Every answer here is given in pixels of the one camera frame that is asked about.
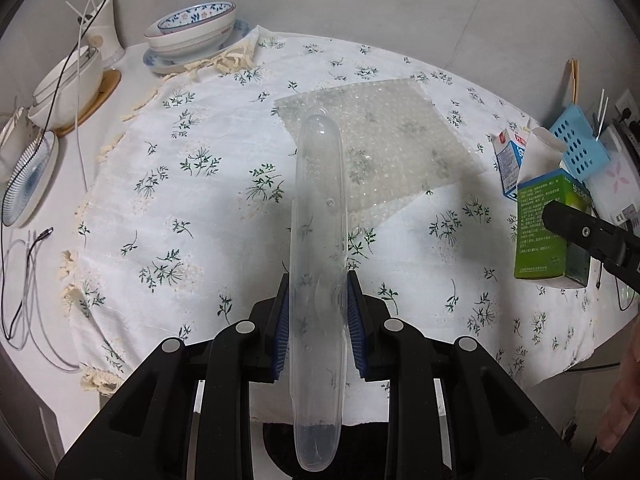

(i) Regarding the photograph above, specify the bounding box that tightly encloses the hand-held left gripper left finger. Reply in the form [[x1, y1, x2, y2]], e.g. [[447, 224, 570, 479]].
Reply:
[[54, 270, 292, 480]]

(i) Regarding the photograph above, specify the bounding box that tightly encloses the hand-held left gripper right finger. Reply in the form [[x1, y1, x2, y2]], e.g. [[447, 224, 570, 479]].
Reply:
[[346, 270, 586, 480]]

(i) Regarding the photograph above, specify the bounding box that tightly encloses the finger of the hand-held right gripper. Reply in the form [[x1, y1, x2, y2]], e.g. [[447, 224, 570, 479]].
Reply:
[[542, 201, 640, 306]]

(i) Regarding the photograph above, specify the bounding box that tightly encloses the green carton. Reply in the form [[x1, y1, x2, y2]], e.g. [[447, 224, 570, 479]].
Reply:
[[514, 127, 598, 290]]

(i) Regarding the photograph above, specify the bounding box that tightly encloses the black trash bin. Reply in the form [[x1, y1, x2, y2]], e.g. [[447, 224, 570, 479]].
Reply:
[[261, 421, 396, 480]]

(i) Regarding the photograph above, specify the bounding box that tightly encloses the person's right hand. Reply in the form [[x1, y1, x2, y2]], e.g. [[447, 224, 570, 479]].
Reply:
[[597, 325, 640, 453]]

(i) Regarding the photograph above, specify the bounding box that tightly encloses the white rice cooker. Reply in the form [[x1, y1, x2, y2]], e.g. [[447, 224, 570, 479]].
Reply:
[[585, 125, 640, 241]]

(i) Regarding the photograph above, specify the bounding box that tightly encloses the blue plastic basket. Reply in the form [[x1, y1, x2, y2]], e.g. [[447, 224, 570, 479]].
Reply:
[[547, 104, 613, 181]]

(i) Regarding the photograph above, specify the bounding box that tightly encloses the blue white carton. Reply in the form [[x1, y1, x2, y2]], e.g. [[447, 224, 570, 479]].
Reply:
[[492, 127, 532, 201]]

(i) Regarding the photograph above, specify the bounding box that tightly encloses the white floral fringed tablecloth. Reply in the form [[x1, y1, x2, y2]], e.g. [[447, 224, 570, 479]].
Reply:
[[60, 25, 613, 423]]

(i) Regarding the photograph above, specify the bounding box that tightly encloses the clear bubble wrap sheet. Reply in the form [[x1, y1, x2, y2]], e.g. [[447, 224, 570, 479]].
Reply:
[[274, 79, 493, 216]]

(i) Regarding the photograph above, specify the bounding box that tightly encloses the blue striped plate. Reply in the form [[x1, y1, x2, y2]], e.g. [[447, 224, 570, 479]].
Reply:
[[0, 130, 60, 226]]

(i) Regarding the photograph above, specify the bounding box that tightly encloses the round wooden coaster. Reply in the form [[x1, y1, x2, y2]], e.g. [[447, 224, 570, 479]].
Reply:
[[52, 69, 122, 137]]

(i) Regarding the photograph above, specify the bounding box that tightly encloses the white red-rimmed bowl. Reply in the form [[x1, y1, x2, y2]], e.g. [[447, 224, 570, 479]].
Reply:
[[145, 25, 236, 57]]

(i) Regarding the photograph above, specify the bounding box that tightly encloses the blue floral bowl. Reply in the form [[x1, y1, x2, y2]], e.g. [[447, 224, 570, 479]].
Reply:
[[145, 1, 237, 43]]

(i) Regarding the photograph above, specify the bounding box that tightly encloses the white vase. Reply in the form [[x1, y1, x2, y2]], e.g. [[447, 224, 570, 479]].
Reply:
[[82, 0, 125, 68]]

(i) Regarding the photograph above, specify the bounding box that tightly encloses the white wall outlet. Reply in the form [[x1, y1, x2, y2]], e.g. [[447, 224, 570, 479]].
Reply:
[[617, 89, 639, 123]]

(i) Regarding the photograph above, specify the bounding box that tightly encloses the grey cable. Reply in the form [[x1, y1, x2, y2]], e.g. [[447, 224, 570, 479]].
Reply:
[[9, 237, 81, 373]]

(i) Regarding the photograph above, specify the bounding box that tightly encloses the white cable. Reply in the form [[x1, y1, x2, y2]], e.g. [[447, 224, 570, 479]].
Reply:
[[74, 0, 135, 192]]

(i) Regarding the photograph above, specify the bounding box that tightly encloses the thin black cable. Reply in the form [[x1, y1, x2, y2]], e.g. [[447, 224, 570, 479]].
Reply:
[[0, 0, 130, 231]]

